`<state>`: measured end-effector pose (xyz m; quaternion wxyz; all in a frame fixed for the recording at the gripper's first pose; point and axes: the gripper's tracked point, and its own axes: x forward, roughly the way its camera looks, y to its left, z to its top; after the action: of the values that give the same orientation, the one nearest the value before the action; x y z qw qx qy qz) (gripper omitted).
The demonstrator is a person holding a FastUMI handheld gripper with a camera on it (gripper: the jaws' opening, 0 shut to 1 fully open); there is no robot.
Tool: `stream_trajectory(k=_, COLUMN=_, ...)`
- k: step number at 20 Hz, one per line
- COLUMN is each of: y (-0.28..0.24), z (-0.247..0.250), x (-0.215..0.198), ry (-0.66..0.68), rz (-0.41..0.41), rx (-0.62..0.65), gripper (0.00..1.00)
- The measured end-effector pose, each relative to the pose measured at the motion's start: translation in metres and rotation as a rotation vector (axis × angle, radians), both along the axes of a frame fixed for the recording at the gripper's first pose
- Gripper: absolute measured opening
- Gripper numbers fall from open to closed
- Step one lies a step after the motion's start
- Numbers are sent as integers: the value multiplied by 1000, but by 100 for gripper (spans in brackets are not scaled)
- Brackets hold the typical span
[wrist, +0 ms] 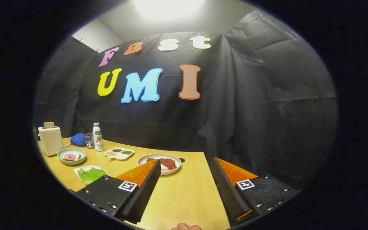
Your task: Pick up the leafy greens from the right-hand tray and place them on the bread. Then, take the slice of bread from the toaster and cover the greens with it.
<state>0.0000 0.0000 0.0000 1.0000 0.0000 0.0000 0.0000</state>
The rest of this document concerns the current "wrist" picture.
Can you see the white square plate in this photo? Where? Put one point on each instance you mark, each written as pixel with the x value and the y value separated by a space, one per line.
pixel 86 167

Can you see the red meat slices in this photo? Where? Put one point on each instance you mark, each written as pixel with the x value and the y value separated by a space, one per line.
pixel 170 164

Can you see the green lettuce leaf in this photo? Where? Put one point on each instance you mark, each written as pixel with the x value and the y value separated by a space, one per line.
pixel 91 175

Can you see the cream round bowl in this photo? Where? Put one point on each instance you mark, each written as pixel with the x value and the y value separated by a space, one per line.
pixel 171 172

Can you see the pile of dark red beans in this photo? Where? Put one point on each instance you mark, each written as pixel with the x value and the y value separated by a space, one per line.
pixel 117 150

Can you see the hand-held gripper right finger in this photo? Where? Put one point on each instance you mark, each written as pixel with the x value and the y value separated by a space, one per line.
pixel 228 195

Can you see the blue towel cloth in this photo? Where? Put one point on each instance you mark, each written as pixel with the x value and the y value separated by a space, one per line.
pixel 78 140

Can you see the toasted bread slice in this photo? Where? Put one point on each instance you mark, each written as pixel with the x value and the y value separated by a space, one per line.
pixel 49 125

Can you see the pile of yellow soybeans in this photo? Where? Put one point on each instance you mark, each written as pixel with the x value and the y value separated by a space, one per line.
pixel 111 153

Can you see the pink ham slice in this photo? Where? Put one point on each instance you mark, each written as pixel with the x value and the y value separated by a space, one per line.
pixel 70 157
pixel 164 168

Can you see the metal mesh utensil holder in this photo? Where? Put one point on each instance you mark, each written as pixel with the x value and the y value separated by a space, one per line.
pixel 89 142

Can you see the pale green round plate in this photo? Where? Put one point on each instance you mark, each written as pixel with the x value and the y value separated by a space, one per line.
pixel 75 162

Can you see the white divided dish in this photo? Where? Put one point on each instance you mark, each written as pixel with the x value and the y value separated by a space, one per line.
pixel 120 157

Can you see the pile of green beans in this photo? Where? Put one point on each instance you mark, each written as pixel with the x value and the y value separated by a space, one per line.
pixel 126 152

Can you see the white plastic drink bottle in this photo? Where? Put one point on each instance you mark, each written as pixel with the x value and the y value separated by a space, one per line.
pixel 98 140

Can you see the black backdrop cloth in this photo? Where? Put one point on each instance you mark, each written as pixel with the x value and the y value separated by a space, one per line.
pixel 235 111

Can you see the cream white toaster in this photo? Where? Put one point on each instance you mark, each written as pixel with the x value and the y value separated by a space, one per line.
pixel 51 142

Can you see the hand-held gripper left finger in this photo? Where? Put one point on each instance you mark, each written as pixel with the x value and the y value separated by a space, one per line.
pixel 145 191

